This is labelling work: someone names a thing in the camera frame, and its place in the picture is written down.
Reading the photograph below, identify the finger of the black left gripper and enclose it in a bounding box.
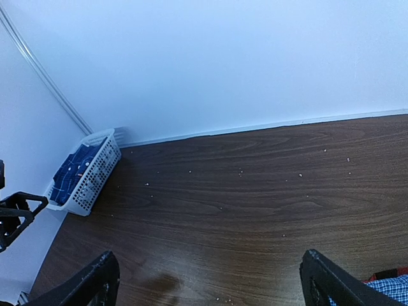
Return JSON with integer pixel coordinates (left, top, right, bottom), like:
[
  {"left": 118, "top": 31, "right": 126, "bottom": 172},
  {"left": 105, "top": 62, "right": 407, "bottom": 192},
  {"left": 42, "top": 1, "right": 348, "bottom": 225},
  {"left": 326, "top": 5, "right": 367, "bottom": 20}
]
[{"left": 1, "top": 192, "right": 48, "bottom": 252}]

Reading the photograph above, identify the folded blue gingham shirt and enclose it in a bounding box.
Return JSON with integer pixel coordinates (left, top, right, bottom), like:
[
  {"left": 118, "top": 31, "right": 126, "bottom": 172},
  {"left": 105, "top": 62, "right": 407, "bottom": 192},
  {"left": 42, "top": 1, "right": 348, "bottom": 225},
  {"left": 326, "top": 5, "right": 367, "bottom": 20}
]
[{"left": 328, "top": 275, "right": 408, "bottom": 306}]

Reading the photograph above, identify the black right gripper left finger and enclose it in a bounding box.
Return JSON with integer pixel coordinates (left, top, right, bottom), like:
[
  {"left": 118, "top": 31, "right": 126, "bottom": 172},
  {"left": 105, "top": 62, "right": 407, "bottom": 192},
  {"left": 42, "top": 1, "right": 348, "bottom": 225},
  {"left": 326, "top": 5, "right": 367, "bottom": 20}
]
[{"left": 27, "top": 251, "right": 120, "bottom": 306}]

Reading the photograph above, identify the red cloth edge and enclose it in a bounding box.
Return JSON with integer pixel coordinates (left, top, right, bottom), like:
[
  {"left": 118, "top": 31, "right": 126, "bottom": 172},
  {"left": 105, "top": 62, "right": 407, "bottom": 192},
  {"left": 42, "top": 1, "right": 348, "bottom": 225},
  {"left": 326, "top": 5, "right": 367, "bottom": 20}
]
[{"left": 363, "top": 267, "right": 408, "bottom": 283}]

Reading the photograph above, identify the aluminium corner post left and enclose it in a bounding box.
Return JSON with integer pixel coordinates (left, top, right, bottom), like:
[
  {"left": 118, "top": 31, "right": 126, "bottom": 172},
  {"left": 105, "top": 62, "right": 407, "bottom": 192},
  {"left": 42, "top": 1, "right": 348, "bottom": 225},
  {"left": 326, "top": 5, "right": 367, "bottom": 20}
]
[{"left": 1, "top": 4, "right": 93, "bottom": 135}]

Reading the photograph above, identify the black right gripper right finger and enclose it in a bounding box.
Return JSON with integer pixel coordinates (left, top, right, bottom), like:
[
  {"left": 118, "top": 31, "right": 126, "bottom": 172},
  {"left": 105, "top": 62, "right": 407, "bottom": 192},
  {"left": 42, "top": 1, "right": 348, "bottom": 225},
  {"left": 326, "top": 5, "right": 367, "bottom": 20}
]
[{"left": 300, "top": 249, "right": 403, "bottom": 305}]

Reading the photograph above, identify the dark blue plaid shirt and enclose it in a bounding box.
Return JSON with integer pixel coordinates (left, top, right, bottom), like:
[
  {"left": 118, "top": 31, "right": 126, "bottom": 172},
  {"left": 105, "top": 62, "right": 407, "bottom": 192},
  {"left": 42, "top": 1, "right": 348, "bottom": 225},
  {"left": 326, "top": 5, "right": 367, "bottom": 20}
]
[{"left": 50, "top": 143, "right": 103, "bottom": 206}]

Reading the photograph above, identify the white plastic mesh basket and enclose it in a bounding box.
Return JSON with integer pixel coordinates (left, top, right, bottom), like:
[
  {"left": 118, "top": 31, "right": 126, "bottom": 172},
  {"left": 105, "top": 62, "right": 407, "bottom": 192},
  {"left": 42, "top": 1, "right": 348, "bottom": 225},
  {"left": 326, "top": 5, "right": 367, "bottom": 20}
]
[{"left": 45, "top": 129, "right": 122, "bottom": 216}]

